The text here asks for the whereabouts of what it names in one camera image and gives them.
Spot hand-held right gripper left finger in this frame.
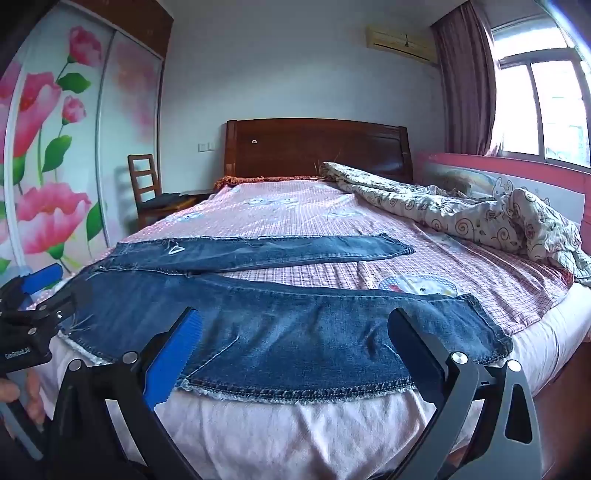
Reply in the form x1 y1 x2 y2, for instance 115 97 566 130
46 307 204 480

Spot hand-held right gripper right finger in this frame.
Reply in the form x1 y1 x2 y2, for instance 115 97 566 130
388 307 543 480

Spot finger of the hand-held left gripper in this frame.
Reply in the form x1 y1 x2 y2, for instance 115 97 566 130
0 264 64 308
0 279 93 342

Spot blue denim pants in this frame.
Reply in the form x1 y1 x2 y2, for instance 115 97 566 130
58 232 514 404

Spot person's left hand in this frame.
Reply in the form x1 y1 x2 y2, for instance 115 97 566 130
0 373 47 432

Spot flower printed wardrobe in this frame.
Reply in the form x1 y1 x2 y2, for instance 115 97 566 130
0 0 174 287

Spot pale pink bed sheet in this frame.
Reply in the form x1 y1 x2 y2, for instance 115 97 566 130
37 295 591 480

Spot wooden chair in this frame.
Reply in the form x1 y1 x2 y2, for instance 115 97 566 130
128 154 197 229

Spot dark cloth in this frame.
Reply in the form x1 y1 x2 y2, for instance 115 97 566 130
152 193 195 208

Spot floral pillow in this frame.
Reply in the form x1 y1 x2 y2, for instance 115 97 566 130
320 161 591 289

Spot pink plaid printed blanket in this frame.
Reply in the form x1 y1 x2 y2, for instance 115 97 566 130
28 178 575 337

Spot wooden bed headboard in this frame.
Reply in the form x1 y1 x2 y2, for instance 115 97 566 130
224 119 414 185

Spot purple curtain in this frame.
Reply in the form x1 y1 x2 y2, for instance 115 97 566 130
431 0 502 158

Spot window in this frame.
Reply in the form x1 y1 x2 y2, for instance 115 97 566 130
489 14 591 167

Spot pink printed bed rail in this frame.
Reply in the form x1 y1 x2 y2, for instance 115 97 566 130
413 151 591 232

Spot wall air conditioner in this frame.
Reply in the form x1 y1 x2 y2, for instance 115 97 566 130
366 25 437 63

